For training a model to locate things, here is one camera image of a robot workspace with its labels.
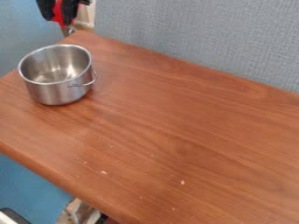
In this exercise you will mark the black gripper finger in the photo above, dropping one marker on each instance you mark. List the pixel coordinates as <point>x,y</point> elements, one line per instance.
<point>69,9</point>
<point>45,7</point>

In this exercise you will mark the red plastic block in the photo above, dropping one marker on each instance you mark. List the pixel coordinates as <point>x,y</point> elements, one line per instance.
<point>57,14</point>

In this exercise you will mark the stainless steel pot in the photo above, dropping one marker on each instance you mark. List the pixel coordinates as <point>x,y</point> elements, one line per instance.
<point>57,73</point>

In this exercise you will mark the black and white floor object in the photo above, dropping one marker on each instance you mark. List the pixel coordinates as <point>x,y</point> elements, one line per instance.
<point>9,217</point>

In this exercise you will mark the white table leg frame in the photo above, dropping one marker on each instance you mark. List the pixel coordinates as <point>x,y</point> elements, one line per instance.
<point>77,213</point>

